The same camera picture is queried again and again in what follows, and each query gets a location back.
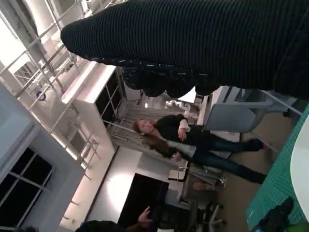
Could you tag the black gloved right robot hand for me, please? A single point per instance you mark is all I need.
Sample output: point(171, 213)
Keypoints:
point(193, 38)

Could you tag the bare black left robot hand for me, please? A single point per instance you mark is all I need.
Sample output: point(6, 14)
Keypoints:
point(275, 217)

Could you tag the white square plate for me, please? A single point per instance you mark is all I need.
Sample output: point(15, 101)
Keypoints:
point(301, 164)

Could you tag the green cutting mat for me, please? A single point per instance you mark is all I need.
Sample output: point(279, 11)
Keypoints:
point(277, 181)

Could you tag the bright computer monitor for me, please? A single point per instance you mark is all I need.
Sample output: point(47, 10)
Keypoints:
point(189, 96)

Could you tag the dark office chair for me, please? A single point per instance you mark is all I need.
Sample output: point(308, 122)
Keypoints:
point(193, 207)

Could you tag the grey chair with white legs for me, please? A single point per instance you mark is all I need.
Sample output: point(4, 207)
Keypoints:
point(231, 116)

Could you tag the person in dark shoes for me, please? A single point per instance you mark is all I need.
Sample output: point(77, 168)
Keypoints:
point(193, 137)

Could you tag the white side table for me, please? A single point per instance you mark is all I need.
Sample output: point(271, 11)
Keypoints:
point(177, 175)

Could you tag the tall white glass-door cabinet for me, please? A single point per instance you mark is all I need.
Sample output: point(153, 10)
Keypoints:
point(87, 96)

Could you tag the large black screen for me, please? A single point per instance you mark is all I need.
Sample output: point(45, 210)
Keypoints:
point(142, 193)

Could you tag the person in white trousers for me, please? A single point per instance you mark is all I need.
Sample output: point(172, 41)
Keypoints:
point(101, 227)

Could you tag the white metal rack frame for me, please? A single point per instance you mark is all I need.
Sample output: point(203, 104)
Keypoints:
point(48, 36)

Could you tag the dark window with white frame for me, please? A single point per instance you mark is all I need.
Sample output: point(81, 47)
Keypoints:
point(21, 183)

